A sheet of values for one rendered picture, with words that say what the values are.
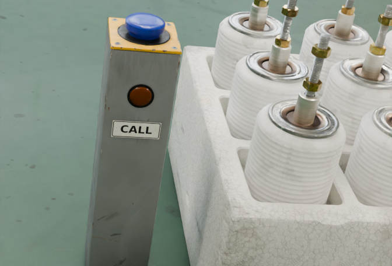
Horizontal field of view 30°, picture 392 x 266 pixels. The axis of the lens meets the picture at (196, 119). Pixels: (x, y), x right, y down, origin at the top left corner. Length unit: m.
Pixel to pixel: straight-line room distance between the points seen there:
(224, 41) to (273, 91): 0.15
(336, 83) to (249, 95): 0.11
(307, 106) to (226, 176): 0.11
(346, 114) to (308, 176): 0.16
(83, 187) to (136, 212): 0.23
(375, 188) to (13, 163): 0.52
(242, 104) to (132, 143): 0.16
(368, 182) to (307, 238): 0.10
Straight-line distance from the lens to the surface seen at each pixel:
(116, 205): 0.81
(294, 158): 0.74
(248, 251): 0.76
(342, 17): 1.00
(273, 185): 0.77
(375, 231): 0.79
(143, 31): 0.72
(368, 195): 0.82
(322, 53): 0.73
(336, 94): 0.89
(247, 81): 0.84
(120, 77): 0.72
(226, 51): 0.95
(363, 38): 1.01
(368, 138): 0.80
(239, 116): 0.87
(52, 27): 1.49
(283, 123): 0.75
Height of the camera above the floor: 0.62
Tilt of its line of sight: 30 degrees down
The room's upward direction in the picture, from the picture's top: 10 degrees clockwise
